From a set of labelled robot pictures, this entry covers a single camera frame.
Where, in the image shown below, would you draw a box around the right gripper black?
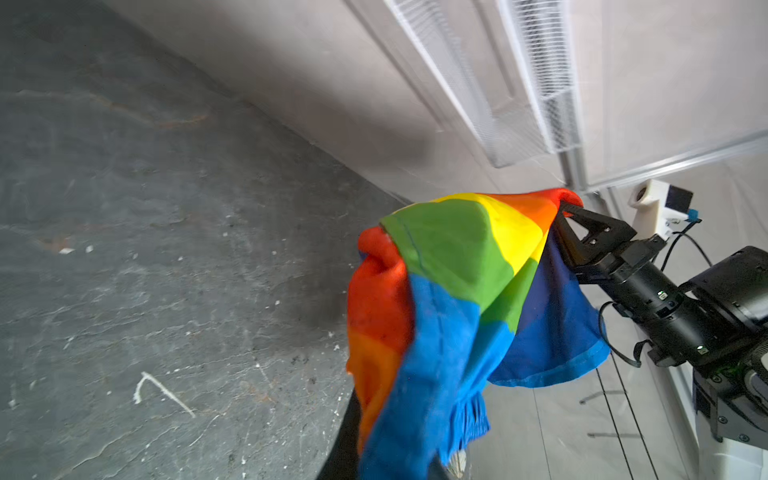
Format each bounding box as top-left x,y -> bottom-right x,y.
557,203 -> 744,368

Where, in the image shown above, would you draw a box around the rainbow striped shorts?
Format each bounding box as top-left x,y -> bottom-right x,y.
347,188 -> 610,479

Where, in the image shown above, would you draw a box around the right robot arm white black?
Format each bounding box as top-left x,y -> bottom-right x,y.
553,204 -> 767,479

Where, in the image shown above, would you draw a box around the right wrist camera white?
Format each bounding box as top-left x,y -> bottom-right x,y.
629,179 -> 699,241

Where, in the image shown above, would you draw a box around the white wire mesh wall basket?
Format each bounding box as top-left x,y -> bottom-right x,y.
386,1 -> 581,169

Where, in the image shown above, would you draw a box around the black wire hook rack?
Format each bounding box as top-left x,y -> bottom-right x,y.
577,359 -> 659,479

